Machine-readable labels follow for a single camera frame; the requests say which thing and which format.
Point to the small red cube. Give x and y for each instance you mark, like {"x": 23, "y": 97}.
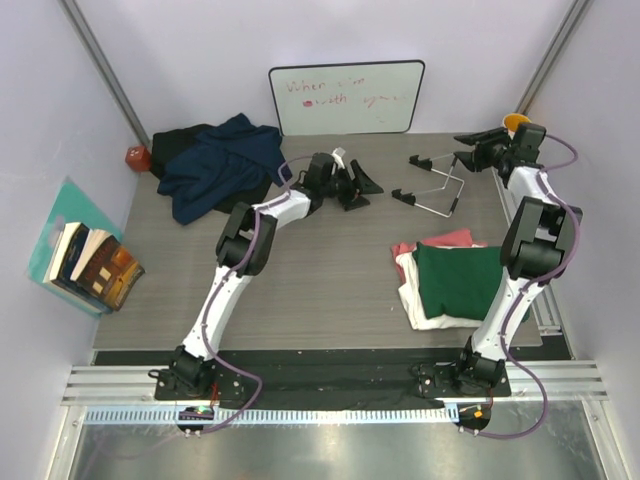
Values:
{"x": 138, "y": 159}

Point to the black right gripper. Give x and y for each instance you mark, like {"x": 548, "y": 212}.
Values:
{"x": 476, "y": 161}

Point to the black t shirt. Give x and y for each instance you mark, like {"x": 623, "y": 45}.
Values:
{"x": 168, "y": 145}

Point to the white perforated cable tray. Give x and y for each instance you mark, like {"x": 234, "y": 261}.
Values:
{"x": 181, "y": 415}

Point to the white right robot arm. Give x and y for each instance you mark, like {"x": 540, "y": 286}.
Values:
{"x": 539, "y": 245}

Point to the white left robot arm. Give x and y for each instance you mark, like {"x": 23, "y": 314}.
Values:
{"x": 243, "y": 251}

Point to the teal plastic folder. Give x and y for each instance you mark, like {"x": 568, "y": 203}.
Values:
{"x": 72, "y": 204}

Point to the white mug yellow inside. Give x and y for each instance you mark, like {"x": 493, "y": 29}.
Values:
{"x": 512, "y": 121}

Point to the black wire stand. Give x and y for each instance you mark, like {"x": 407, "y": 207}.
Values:
{"x": 441, "y": 178}

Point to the folded green t shirt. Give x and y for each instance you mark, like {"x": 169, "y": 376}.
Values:
{"x": 461, "y": 284}

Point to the small whiteboard with red writing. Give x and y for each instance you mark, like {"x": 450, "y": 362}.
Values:
{"x": 348, "y": 98}

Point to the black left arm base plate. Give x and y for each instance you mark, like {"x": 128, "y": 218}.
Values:
{"x": 219, "y": 383}

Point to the folded pink t shirt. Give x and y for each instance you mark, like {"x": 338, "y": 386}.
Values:
{"x": 456, "y": 238}

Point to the dark blue paperback book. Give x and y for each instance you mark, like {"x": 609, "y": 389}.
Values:
{"x": 66, "y": 253}

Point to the brown cover paperback book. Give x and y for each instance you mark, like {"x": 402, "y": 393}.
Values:
{"x": 106, "y": 269}

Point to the navy blue t shirt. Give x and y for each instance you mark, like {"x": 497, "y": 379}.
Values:
{"x": 232, "y": 156}

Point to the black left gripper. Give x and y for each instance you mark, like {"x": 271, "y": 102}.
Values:
{"x": 366, "y": 187}

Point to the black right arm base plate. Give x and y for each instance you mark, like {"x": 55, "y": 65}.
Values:
{"x": 445, "y": 380}

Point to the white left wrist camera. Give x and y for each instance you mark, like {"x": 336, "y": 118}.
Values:
{"x": 337, "y": 155}

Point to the folded white t shirt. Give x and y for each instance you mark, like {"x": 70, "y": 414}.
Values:
{"x": 409, "y": 295}

